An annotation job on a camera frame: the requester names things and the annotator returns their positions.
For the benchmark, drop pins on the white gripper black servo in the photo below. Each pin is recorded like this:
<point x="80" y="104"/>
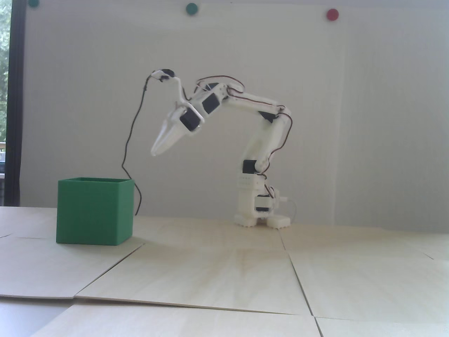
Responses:
<point x="188" y="121"/>

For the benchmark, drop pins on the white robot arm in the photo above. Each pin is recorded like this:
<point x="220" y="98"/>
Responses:
<point x="270" y="137"/>

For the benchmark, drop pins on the green box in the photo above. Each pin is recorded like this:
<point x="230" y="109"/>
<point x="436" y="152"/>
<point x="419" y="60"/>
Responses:
<point x="94" y="214"/>

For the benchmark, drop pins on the green round magnet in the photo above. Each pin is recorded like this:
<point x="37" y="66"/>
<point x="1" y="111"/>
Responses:
<point x="33" y="2"/>
<point x="191" y="9"/>

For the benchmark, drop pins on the red round magnet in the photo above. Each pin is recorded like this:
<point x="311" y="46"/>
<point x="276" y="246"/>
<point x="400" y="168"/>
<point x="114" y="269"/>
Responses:
<point x="332" y="14"/>

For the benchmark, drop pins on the wrist camera on white mount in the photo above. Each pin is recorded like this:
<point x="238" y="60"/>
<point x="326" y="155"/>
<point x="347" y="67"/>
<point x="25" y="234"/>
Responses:
<point x="166" y="73"/>

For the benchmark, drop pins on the dark window frame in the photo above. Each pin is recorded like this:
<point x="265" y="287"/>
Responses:
<point x="15" y="105"/>

